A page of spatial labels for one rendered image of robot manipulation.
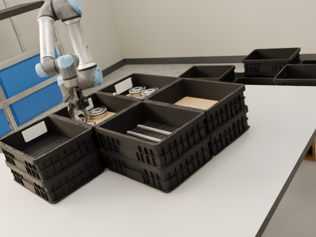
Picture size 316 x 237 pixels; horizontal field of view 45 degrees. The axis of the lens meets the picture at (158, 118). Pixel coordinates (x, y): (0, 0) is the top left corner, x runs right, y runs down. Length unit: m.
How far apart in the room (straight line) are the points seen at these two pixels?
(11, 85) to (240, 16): 2.81
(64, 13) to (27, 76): 1.78
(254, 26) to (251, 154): 3.34
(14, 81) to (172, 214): 2.71
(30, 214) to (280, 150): 1.08
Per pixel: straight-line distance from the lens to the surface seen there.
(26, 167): 1.74
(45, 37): 2.14
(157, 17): 5.54
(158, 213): 1.44
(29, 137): 1.98
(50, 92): 4.09
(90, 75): 2.24
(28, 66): 3.94
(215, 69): 3.23
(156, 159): 1.45
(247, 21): 4.91
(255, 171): 1.57
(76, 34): 2.24
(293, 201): 2.53
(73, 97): 1.96
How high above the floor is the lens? 1.58
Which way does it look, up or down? 24 degrees down
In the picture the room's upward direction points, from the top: 14 degrees counter-clockwise
